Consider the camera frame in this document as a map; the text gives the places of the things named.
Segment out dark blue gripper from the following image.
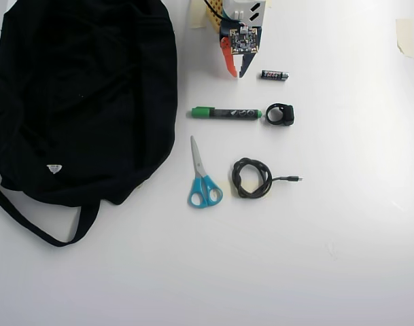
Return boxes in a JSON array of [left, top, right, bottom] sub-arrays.
[[219, 18, 264, 79]]

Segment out green black marker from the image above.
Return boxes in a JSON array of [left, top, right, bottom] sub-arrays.
[[191, 106, 263, 122]]

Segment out black fabric bag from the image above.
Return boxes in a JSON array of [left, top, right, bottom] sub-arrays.
[[0, 0, 179, 248]]

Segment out black AA battery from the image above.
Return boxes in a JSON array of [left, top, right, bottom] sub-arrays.
[[260, 69, 290, 82]]

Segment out beige tape strip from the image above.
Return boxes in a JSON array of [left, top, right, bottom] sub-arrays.
[[191, 0, 208, 29]]

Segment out large beige tape piece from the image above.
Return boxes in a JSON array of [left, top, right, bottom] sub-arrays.
[[395, 18, 414, 60]]

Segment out camera circuit board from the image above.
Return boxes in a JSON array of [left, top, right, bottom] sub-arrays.
[[229, 27, 259, 56]]

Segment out black camera cable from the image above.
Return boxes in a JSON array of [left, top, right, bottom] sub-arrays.
[[203, 0, 243, 26]]

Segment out black ring strap device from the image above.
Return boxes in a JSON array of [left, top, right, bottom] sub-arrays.
[[264, 103, 295, 127]]

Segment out blue handled scissors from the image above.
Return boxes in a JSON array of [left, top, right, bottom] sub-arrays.
[[187, 135, 224, 209]]

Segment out black coiled USB cable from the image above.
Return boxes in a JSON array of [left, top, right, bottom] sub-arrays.
[[231, 157, 304, 200]]

